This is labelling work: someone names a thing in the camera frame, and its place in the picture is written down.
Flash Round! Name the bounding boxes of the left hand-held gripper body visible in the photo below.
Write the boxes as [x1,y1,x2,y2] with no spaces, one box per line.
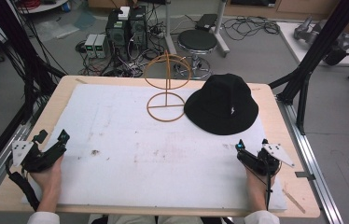
[11,136,68,174]

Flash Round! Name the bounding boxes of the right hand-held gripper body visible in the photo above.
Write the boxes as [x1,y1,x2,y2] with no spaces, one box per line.
[236,142,296,177]

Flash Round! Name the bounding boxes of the person's right hand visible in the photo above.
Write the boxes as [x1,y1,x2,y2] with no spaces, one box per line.
[244,168,278,201]

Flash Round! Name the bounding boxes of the person's left hand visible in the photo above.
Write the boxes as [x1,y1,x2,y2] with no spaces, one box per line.
[29,154,65,201]

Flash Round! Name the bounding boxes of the black bucket hat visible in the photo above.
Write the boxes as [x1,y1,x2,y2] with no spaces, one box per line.
[183,73,259,136]

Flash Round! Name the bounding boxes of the grey tape piece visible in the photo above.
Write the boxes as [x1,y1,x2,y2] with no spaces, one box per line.
[294,171,316,182]

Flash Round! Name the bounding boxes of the thin wooden stick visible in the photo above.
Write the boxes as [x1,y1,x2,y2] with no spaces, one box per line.
[282,188,307,215]

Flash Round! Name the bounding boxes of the white foam mat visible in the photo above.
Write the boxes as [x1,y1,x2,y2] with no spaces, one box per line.
[21,83,288,213]

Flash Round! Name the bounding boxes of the grey power supply unit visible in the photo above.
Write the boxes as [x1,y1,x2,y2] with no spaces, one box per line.
[94,34,108,59]
[84,34,98,59]

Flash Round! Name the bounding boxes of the white platform board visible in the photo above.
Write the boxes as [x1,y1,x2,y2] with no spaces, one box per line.
[276,21,349,68]

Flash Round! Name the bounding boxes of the black round stool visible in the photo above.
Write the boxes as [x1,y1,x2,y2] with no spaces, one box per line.
[176,29,219,80]

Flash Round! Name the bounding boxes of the black computer tower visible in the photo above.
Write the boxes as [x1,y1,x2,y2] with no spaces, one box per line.
[128,5,149,53]
[105,8,131,61]

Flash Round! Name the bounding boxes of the white metal stand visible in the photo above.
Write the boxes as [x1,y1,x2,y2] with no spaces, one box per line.
[162,0,231,59]

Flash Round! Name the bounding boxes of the black flat box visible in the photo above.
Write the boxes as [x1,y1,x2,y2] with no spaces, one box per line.
[194,13,219,33]

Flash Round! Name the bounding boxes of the white round table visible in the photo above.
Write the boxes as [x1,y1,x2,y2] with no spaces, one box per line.
[16,0,72,15]

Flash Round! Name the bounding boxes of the white box device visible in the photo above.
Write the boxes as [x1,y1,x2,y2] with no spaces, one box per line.
[118,6,132,21]

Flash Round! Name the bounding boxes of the black gripper strap cable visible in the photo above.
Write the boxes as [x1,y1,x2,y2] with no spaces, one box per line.
[5,154,41,213]

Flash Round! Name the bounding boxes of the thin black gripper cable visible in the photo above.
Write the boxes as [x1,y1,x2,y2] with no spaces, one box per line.
[263,167,273,212]

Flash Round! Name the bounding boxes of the black frame with cables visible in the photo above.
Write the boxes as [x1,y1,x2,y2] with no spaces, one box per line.
[0,0,68,125]

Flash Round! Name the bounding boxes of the orange wire hat stand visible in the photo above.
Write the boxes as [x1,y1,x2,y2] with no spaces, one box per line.
[144,49,193,123]

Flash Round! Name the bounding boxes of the black metal frame post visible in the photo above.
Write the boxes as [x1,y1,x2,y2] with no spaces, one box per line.
[268,0,349,135]

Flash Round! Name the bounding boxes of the tangle of computer cables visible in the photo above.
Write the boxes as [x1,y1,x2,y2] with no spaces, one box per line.
[75,18,166,78]

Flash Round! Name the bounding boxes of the loose black floor cables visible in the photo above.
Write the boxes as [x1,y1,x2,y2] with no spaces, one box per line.
[221,14,281,42]

